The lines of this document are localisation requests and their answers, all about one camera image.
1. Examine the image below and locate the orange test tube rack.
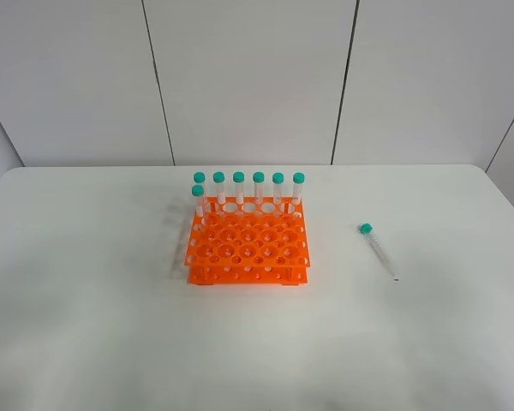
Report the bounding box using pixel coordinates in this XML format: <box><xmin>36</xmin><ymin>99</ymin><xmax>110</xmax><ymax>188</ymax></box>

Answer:
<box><xmin>184</xmin><ymin>196</ymin><xmax>311</xmax><ymax>286</ymax></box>

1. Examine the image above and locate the test tube green cap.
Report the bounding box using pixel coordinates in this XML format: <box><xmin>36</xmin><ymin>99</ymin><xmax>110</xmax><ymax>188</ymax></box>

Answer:
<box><xmin>358</xmin><ymin>223</ymin><xmax>398</xmax><ymax>281</ymax></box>

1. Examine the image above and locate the second row tube green cap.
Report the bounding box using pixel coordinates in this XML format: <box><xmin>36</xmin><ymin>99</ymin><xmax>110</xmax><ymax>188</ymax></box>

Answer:
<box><xmin>191</xmin><ymin>184</ymin><xmax>206</xmax><ymax>217</ymax></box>

